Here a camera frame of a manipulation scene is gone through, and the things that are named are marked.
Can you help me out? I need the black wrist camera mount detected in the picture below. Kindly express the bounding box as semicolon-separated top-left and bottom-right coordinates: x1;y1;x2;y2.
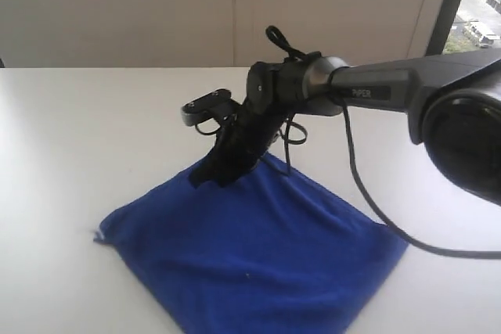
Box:
181;88;240;127

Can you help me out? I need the black velcro strap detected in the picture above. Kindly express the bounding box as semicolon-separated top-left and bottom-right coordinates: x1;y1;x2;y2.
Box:
265;25;322;61

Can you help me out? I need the blue microfiber towel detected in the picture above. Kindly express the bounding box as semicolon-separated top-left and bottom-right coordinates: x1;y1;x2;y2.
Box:
96;156;407;333

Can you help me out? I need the white van outside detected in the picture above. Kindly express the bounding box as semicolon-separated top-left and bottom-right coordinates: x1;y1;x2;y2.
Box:
465;21;500;48

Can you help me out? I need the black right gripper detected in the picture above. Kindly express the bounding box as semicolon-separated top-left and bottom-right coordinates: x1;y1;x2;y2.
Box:
189;62;308;188

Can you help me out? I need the black window frame post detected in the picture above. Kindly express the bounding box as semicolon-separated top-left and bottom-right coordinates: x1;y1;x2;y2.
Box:
424;0;461;56

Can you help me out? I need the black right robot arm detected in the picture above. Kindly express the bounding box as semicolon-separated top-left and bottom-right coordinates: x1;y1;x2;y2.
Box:
182;49;500;204

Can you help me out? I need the black camera cable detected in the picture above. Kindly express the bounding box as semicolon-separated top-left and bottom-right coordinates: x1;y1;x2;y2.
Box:
193;102;501;260

